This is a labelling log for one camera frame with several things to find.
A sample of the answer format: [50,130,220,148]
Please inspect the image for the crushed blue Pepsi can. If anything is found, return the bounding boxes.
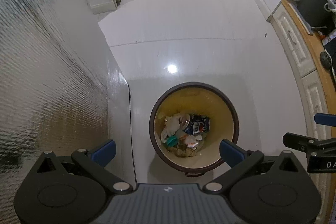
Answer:
[182,114,210,136]

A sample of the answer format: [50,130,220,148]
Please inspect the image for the teal plastic lid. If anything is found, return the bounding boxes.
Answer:
[166,135,179,147]

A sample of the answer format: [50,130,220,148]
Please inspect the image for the white paper wrapper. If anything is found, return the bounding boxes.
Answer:
[160,114,188,143]

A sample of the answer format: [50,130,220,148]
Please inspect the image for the round brown trash bin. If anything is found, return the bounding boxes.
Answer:
[149,82,240,177]

